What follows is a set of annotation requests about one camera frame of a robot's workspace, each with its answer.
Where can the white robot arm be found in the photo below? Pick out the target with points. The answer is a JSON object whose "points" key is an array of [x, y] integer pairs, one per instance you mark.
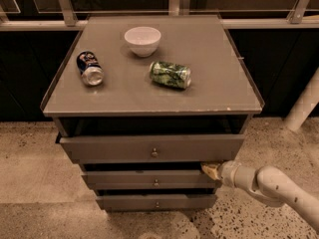
{"points": [[268, 185]]}

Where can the white ceramic bowl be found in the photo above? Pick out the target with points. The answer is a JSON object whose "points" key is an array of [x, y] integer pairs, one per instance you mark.
{"points": [[143, 41]]}

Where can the green soda can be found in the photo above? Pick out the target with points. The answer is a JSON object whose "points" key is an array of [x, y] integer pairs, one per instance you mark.
{"points": [[170, 74]]}

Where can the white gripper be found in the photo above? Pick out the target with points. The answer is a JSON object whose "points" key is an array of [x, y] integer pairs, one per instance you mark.
{"points": [[226, 173]]}

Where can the grey drawer cabinet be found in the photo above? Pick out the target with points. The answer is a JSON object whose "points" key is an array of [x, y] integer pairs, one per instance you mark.
{"points": [[221, 98]]}

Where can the metal railing frame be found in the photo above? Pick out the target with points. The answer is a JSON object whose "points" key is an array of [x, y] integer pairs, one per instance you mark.
{"points": [[33, 15]]}

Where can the grey bottom drawer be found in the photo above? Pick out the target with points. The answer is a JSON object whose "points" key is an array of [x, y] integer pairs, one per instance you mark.
{"points": [[155, 202]]}

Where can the grey drawer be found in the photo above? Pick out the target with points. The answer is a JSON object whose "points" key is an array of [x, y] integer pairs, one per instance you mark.
{"points": [[155, 202], [149, 179], [152, 148]]}

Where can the blue soda can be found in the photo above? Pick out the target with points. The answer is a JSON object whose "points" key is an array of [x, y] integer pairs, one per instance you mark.
{"points": [[91, 72]]}

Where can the grey top drawer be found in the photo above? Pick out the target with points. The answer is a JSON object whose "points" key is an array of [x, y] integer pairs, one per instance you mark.
{"points": [[152, 148]]}

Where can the white diagonal pole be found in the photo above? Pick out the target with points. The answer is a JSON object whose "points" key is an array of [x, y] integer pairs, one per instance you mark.
{"points": [[305, 104]]}

